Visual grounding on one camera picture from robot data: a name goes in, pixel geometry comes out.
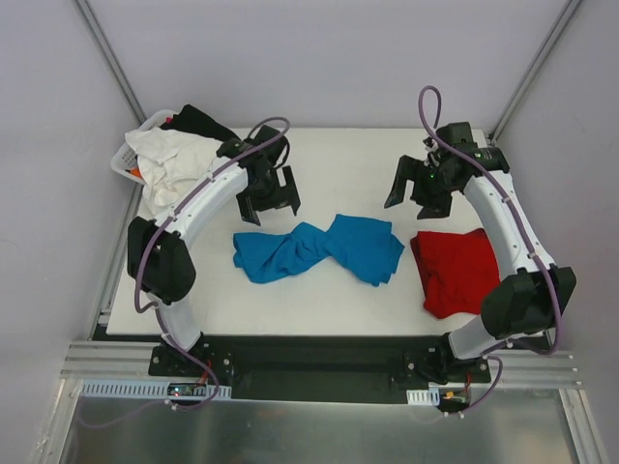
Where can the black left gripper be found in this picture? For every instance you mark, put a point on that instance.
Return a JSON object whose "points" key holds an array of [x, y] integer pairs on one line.
{"points": [[270, 195]]}

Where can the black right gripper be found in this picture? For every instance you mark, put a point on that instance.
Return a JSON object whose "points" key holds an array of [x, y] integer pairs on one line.
{"points": [[421, 188]]}

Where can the blue t-shirt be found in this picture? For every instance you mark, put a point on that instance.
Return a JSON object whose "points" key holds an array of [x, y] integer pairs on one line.
{"points": [[365, 247]]}

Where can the red t-shirt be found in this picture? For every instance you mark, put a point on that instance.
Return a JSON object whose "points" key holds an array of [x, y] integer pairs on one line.
{"points": [[457, 271]]}

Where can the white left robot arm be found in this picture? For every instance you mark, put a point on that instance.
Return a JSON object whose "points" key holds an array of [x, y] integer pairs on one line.
{"points": [[158, 253]]}

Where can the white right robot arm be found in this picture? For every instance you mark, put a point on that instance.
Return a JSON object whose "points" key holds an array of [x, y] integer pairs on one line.
{"points": [[533, 291]]}

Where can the white t-shirt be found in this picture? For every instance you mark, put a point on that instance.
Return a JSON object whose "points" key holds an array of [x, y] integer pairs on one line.
{"points": [[170, 163]]}

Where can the black t-shirt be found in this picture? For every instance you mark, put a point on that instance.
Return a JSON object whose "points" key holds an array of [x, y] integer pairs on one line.
{"points": [[192, 120]]}

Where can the black robot base mount plate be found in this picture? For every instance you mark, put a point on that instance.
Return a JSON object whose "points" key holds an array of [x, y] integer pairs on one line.
{"points": [[343, 369]]}

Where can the aluminium table edge rail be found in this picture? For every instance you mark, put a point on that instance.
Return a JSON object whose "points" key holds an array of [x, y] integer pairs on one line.
{"points": [[514, 368]]}

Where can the white slotted cable duct right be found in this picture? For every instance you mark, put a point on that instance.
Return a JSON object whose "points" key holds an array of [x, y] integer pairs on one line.
{"points": [[429, 397]]}

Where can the white slotted cable duct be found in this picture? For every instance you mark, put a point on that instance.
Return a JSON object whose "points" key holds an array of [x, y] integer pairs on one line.
{"points": [[129, 389], [429, 397]]}

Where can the white slotted cable duct left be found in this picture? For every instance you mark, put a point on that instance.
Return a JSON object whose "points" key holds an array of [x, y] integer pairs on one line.
{"points": [[129, 389]]}

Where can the aluminium frame post left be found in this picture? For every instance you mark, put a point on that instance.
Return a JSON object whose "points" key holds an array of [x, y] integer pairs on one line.
{"points": [[102, 43]]}

